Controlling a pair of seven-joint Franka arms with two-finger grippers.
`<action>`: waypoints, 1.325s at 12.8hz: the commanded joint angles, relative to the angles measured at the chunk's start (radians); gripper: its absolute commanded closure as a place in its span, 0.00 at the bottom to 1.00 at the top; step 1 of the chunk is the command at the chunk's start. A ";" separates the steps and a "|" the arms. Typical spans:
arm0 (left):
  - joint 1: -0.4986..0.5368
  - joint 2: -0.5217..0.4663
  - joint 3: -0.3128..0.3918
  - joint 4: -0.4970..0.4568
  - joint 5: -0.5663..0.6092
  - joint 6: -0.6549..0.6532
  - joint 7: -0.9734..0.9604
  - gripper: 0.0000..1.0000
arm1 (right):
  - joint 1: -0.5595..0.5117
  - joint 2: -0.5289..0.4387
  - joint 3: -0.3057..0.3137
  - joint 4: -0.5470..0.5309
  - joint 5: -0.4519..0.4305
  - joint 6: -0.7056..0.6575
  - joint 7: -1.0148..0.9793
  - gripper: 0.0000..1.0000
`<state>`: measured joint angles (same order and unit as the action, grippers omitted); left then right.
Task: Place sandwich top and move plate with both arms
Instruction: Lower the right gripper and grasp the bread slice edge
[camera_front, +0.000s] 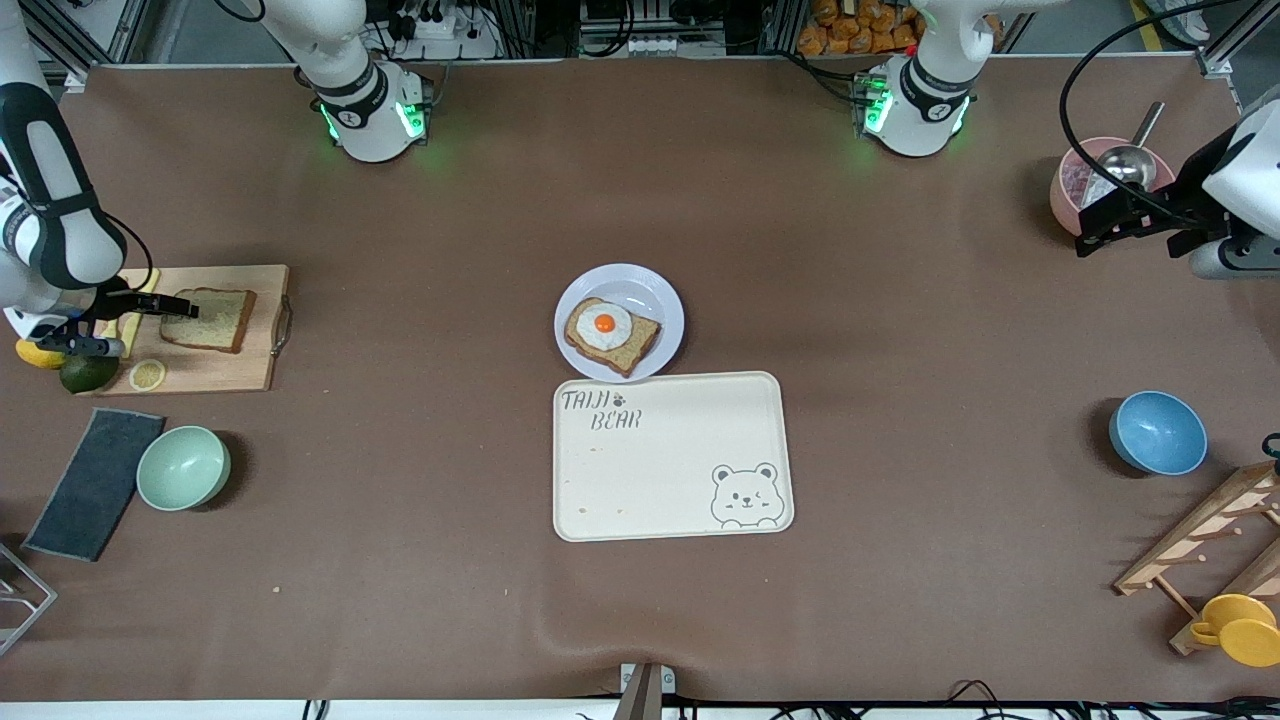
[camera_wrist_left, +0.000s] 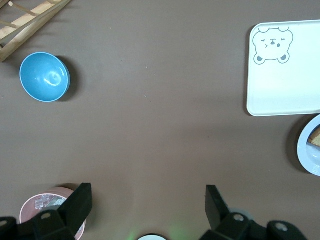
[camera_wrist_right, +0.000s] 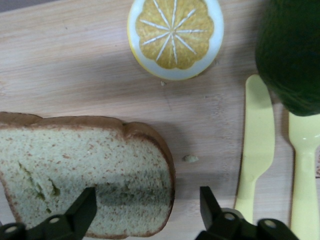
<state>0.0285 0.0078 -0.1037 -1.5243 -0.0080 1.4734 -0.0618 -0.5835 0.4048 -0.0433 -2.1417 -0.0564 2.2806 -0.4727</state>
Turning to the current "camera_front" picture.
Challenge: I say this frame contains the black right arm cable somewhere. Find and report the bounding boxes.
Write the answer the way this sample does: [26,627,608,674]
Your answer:
[100,213,158,293]

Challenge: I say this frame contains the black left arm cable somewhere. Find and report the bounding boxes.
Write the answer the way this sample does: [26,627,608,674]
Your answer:
[1060,0,1216,226]

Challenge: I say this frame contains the plain toast bread slice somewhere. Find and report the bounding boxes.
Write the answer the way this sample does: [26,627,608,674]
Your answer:
[160,287,258,354]

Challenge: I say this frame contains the toast slice under egg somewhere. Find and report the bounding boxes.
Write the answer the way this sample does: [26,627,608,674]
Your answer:
[564,297,663,378]

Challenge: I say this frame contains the wooden rack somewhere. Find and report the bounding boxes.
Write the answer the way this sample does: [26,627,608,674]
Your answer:
[1113,460,1280,658]

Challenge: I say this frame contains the toy fried egg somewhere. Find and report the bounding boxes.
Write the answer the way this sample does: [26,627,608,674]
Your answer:
[574,303,634,351]

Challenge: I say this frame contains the green avocado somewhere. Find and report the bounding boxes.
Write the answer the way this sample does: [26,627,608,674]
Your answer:
[59,355,121,395]

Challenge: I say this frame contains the white power strip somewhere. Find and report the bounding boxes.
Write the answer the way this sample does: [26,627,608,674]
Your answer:
[395,0,501,61]

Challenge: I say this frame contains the dark grey cloth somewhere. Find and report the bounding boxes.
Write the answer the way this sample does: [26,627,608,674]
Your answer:
[22,408,166,563]

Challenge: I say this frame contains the blue bowl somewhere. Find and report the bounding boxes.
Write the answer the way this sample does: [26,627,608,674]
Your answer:
[1108,390,1209,477]

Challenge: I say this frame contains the metal table bracket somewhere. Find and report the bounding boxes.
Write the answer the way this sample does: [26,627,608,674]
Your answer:
[618,662,676,720]

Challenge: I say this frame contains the pink bowl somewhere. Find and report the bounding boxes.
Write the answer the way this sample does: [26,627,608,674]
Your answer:
[1050,137,1179,244]

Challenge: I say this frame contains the orange snack pile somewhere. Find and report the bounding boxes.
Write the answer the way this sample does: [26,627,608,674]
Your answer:
[797,0,926,56]

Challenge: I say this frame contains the cream bear print tray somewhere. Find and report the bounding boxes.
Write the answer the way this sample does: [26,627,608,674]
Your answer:
[552,371,796,543]

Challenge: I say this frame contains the yellow plastic knife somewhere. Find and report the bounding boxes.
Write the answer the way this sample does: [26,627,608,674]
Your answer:
[118,268,161,359]

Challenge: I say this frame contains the mint green bowl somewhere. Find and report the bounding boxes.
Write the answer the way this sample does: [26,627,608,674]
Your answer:
[136,425,232,513]

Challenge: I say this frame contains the wooden cutting board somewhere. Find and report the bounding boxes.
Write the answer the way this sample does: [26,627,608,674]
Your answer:
[88,264,294,397]

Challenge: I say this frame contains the yellow cup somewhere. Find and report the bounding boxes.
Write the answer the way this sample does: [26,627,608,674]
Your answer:
[1190,594,1280,668]

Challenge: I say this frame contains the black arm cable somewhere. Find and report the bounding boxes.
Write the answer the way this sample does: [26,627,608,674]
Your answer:
[1060,0,1216,226]
[100,213,158,293]

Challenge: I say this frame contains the metal wire rack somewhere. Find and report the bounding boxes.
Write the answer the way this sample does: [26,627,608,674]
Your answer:
[0,543,58,658]

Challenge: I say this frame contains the white ribbed plate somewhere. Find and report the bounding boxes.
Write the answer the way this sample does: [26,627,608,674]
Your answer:
[554,263,686,383]

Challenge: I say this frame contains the metal scoop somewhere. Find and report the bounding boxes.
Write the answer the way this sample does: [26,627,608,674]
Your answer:
[1095,101,1166,191]

